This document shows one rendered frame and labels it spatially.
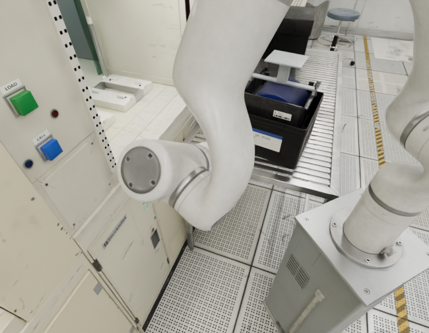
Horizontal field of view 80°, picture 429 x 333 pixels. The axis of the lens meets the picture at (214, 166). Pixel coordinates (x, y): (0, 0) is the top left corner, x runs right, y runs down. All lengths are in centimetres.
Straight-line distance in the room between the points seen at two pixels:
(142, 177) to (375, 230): 59
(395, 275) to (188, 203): 63
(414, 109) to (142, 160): 48
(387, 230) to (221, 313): 96
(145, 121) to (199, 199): 70
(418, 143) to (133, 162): 50
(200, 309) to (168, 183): 120
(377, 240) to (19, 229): 79
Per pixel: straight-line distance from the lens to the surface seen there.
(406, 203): 68
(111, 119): 101
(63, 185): 64
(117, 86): 123
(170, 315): 149
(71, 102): 61
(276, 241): 167
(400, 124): 62
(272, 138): 92
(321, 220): 86
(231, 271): 155
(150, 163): 33
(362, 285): 80
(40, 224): 63
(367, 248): 82
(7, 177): 55
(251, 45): 28
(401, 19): 530
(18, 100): 52
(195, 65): 28
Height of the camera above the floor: 142
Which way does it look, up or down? 44 degrees down
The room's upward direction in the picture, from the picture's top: straight up
